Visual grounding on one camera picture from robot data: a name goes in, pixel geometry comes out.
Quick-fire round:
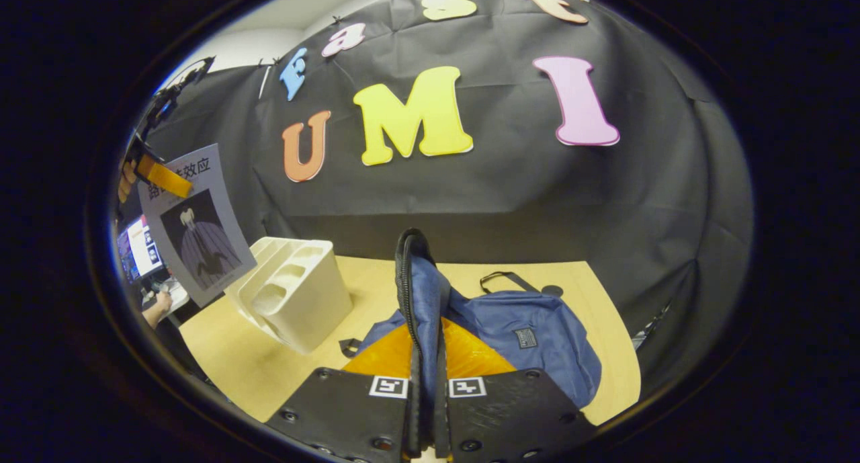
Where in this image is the purple-grey cover book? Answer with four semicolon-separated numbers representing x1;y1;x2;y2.
138;144;258;308

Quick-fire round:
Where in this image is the computer monitor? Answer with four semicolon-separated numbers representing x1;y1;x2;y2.
118;214;165;282

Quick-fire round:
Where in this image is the white side table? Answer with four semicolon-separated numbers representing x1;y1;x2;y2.
144;278;192;316

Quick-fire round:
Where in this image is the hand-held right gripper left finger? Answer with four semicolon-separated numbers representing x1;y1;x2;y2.
264;319;421;463

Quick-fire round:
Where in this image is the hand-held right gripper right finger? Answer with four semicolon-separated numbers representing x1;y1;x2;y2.
430;319;595;463

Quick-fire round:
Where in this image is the blue schoolbag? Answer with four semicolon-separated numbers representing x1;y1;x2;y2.
338;228;603;450

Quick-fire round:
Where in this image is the white plastic bookshelf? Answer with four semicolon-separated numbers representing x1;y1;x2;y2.
224;237;354;355

